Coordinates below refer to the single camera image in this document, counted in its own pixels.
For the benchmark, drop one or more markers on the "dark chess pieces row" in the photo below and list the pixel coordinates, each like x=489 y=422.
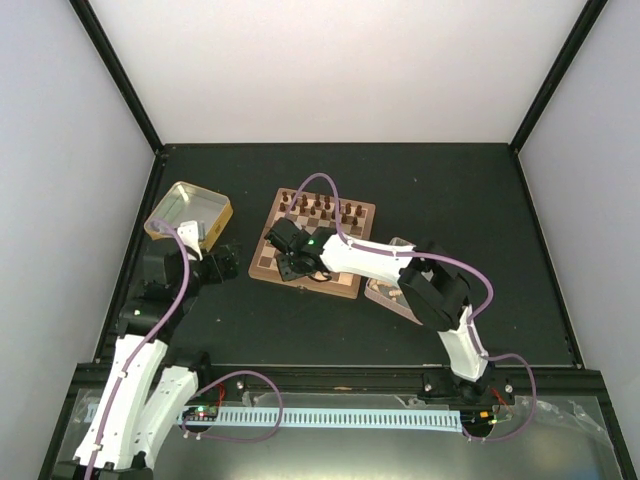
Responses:
x=314 y=209

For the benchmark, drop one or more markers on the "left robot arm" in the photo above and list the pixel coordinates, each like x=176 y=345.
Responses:
x=148 y=385

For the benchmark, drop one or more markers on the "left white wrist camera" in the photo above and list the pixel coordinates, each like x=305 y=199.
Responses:
x=192 y=233

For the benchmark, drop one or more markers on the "small circuit board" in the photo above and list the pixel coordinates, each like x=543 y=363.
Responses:
x=206 y=413

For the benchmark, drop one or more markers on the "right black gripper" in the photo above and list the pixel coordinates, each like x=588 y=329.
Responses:
x=285 y=269

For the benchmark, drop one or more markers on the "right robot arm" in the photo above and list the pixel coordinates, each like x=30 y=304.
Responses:
x=443 y=294

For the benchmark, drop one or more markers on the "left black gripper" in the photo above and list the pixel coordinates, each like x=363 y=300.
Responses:
x=218 y=274

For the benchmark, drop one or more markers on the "gold metal tin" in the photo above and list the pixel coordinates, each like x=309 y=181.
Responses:
x=186 y=202

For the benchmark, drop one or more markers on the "black mounting rail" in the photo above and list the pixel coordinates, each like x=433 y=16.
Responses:
x=437 y=383

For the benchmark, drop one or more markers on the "light blue cable duct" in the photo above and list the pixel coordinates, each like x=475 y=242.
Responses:
x=331 y=418

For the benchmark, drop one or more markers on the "pink tin with pieces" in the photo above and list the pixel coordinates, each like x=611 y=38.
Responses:
x=389 y=297

